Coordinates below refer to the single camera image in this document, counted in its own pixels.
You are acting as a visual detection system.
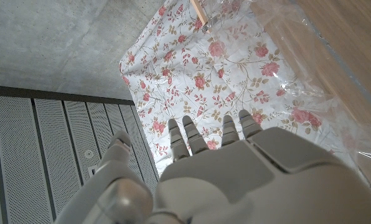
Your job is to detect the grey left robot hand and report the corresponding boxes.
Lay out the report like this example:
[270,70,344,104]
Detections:
[54,108,371,224]

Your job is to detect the transparent cling film sheet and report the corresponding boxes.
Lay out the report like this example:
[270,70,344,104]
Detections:
[200,0,371,194]

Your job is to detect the small metal binder clip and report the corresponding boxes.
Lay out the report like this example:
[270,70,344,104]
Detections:
[203,14,220,34]

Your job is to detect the wooden stick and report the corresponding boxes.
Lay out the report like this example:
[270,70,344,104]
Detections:
[190,0,212,34]

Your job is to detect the floral print curtain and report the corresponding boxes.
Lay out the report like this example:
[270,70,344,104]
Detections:
[119,0,360,175]

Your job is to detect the grey perforated wall panel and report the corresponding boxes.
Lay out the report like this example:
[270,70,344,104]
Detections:
[0,83,161,224]

